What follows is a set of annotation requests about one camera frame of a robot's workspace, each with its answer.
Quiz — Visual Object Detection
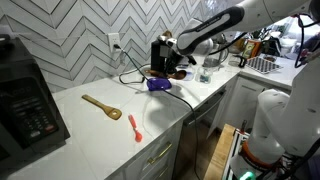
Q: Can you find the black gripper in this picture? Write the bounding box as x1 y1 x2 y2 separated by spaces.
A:
157 35 198 78

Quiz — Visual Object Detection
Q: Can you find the dark wooden soup ladle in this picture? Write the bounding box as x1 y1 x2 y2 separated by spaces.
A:
144 68 188 81

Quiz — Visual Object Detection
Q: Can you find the orange printed box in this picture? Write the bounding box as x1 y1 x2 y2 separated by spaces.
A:
241 39 263 60

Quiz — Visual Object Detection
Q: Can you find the clear plastic container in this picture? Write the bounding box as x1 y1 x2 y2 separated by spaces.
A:
182 69 196 82

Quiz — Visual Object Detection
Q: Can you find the black coffee maker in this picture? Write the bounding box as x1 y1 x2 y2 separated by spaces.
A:
150 39 165 74

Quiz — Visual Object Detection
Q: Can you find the clear glass jar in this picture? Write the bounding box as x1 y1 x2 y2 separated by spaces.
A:
196 65 215 85

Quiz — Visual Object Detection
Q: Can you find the silver stand mixer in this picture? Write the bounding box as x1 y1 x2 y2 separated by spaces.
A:
201 32 231 69

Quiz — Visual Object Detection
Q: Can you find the red silicone spoon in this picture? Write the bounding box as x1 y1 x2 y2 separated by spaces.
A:
127 114 144 143

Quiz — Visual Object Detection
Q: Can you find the light wooden slotted spoon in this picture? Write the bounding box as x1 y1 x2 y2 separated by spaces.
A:
81 94 123 121

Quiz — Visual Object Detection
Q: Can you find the checkered drying mat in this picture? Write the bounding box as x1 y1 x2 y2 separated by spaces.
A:
245 55 284 75

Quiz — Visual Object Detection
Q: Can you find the green potted plant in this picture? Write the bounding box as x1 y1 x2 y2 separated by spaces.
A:
249 29 268 41

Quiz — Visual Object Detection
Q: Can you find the wooden board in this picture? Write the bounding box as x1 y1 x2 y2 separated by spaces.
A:
203 123 237 180

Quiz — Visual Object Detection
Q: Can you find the aluminium robot mounting stand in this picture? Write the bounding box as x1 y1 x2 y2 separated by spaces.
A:
222 128 251 180

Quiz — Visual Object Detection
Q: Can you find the black microwave oven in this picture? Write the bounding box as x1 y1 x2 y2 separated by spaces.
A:
0 35 71 172

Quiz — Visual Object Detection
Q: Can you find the black power cable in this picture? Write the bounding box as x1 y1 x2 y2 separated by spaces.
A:
113 43 202 180

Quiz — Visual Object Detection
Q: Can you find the silver dishwasher handle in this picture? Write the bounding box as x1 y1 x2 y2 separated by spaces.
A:
185 91 225 127

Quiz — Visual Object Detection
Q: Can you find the white wall outlet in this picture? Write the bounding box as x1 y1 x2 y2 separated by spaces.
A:
107 32 122 54

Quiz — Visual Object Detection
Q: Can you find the long gold drawer handle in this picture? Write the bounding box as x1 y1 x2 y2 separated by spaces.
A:
147 141 174 165

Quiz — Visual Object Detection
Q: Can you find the short gold drawer handle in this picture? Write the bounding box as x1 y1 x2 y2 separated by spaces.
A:
155 165 170 180

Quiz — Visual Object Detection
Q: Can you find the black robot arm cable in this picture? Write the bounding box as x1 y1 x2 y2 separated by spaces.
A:
209 13 320 69

